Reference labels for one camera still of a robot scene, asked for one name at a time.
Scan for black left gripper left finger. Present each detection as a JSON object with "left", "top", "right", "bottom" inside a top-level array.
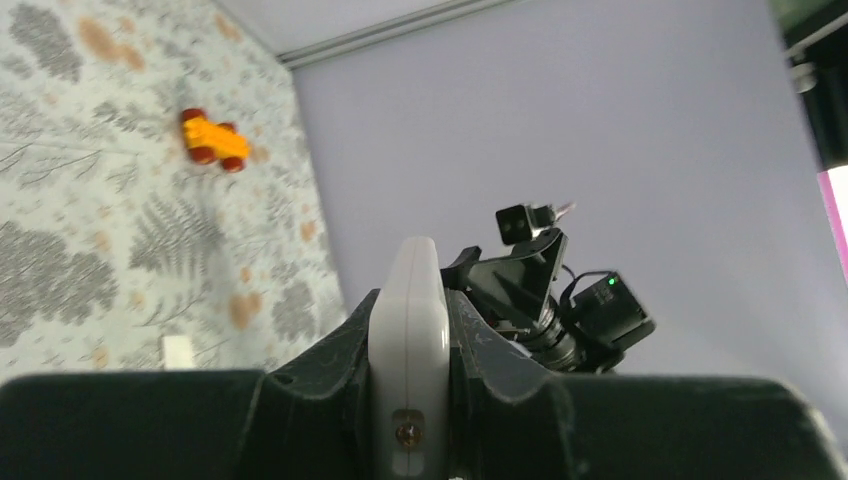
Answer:
[{"left": 1, "top": 292, "right": 377, "bottom": 479}]

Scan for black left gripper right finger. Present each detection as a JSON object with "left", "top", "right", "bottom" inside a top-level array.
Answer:
[{"left": 447, "top": 291, "right": 847, "bottom": 479}]

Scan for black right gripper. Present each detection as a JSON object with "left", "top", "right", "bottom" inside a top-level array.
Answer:
[{"left": 442, "top": 228, "right": 583, "bottom": 372}]

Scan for white battery cover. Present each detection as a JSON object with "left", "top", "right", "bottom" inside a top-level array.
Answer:
[{"left": 161, "top": 335, "right": 196, "bottom": 371}]

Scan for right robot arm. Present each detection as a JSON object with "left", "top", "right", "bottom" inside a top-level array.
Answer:
[{"left": 441, "top": 227, "right": 655, "bottom": 373}]

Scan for floral table mat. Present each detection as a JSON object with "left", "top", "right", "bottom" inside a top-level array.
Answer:
[{"left": 1, "top": 1, "right": 346, "bottom": 380}]

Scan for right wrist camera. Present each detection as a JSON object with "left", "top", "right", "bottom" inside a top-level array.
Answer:
[{"left": 495, "top": 202, "right": 576, "bottom": 246}]

